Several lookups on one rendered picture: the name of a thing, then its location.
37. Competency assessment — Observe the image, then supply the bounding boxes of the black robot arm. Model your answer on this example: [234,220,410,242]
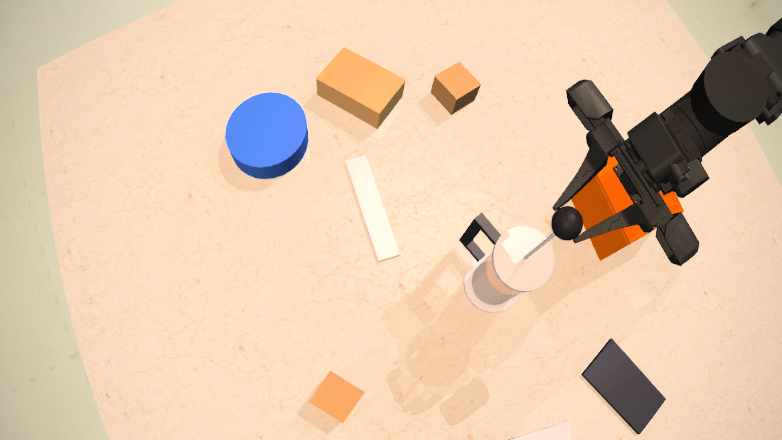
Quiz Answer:
[627,18,782,198]

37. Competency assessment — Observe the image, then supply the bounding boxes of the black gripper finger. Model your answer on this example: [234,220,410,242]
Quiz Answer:
[552,131,609,211]
[573,201,654,243]

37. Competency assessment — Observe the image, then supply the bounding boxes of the french press coffee maker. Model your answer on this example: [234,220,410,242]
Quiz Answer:
[459,206,583,313]

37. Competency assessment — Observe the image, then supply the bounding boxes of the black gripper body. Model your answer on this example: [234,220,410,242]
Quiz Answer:
[565,79,705,266]

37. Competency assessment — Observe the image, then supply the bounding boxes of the blue short cylinder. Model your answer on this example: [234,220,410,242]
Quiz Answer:
[225,92,309,180]

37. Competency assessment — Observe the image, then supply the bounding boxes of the cream flat bar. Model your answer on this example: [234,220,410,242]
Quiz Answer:
[346,155,400,262]
[507,420,572,440]

